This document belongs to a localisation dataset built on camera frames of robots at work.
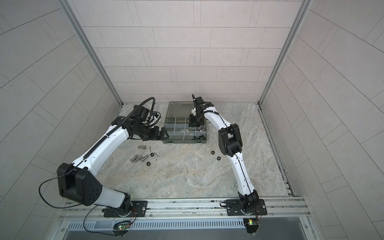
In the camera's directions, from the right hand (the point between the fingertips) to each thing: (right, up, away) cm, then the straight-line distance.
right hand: (189, 124), depth 99 cm
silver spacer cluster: (-30, -19, -12) cm, 38 cm away
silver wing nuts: (+8, -3, 0) cm, 8 cm away
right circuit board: (+31, -44, -31) cm, 62 cm away
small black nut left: (-22, -17, -10) cm, 30 cm away
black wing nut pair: (+4, -8, -3) cm, 10 cm away
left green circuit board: (-27, -43, -35) cm, 61 cm away
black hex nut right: (+18, -19, -11) cm, 29 cm away
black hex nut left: (-23, -22, -13) cm, 35 cm away
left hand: (-11, -4, -20) cm, 24 cm away
